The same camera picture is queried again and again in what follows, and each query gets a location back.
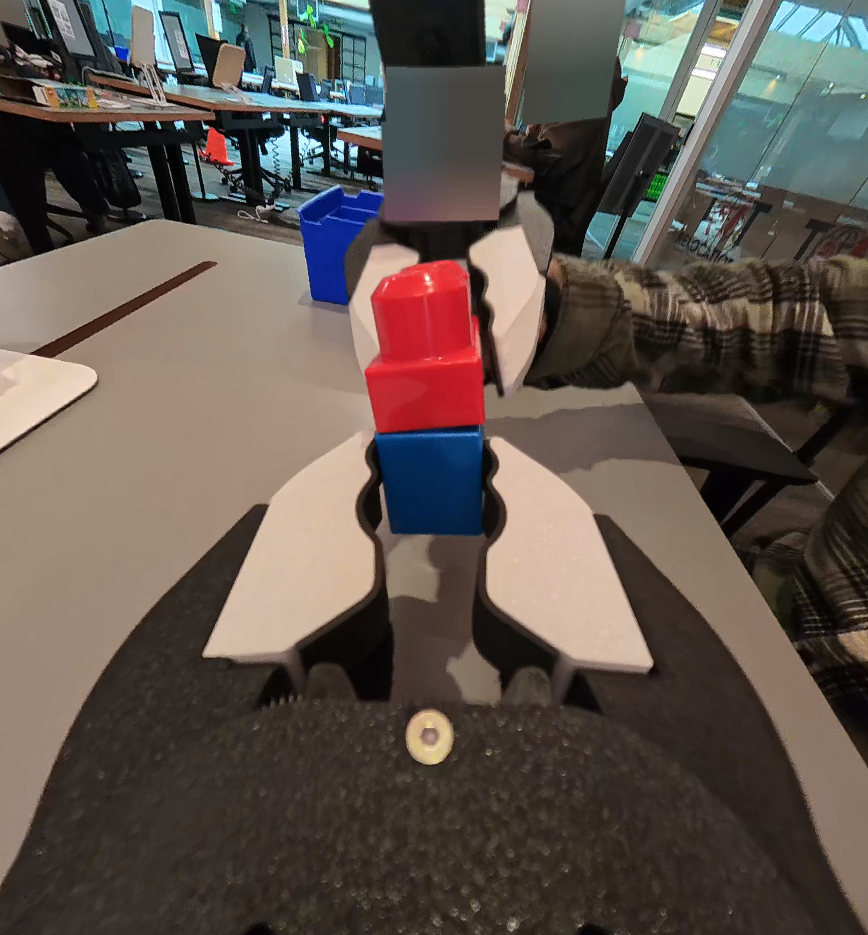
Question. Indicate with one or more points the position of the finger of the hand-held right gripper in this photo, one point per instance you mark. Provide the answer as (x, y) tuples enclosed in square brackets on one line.
[(518, 292), (390, 257)]

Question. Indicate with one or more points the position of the blue plastic bin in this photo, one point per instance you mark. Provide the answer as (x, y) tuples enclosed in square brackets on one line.
[(331, 248)]

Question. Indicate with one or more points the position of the red two-stud mega block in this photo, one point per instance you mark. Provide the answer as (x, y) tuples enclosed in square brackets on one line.
[(423, 387)]

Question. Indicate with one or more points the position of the blue mega block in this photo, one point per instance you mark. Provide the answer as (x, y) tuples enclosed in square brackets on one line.
[(430, 482)]

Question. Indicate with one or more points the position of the grey framed panel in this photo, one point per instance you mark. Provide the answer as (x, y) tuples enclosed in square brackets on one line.
[(634, 164)]

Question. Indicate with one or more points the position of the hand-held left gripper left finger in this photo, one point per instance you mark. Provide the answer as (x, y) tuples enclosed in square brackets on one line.
[(302, 570)]

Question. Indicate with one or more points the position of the colourful cardboard box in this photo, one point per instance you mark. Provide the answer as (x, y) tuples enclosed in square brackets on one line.
[(65, 96)]

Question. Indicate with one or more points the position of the wood top office desk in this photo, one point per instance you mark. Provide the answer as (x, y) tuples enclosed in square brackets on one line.
[(258, 102), (98, 113), (357, 139)]

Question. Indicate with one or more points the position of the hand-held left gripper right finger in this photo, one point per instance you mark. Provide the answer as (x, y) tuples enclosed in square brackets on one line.
[(558, 570)]

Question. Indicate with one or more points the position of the orange traffic cone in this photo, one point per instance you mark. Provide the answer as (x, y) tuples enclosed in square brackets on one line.
[(217, 150)]

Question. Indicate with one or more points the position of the person's right forearm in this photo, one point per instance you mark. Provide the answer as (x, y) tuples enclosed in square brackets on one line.
[(733, 329)]

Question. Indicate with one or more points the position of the black tripod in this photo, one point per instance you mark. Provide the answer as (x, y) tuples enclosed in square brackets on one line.
[(618, 234)]

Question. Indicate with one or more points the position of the white power strip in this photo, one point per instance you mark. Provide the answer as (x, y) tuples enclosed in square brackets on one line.
[(262, 212)]

